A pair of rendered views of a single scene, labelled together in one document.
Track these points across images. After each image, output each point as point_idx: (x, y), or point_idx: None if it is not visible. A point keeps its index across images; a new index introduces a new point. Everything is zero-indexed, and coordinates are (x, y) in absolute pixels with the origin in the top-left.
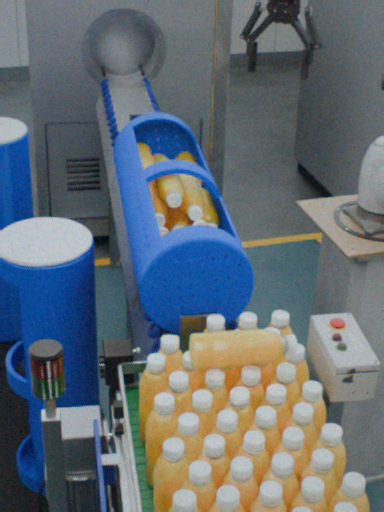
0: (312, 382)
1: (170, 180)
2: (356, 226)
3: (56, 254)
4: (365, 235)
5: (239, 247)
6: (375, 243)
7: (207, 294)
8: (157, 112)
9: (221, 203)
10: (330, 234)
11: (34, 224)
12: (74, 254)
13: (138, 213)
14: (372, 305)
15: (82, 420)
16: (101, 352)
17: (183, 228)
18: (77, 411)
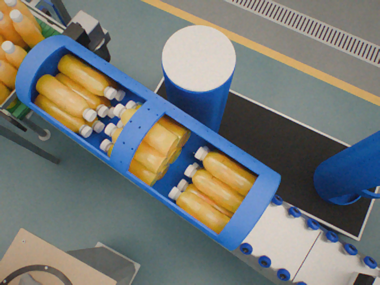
0: None
1: (131, 115)
2: (43, 281)
3: (173, 51)
4: (26, 271)
5: (18, 83)
6: (13, 266)
7: None
8: (262, 209)
9: (100, 151)
10: (52, 248)
11: (223, 64)
12: (164, 60)
13: (121, 73)
14: None
15: (81, 24)
16: (78, 24)
17: (49, 52)
18: (89, 26)
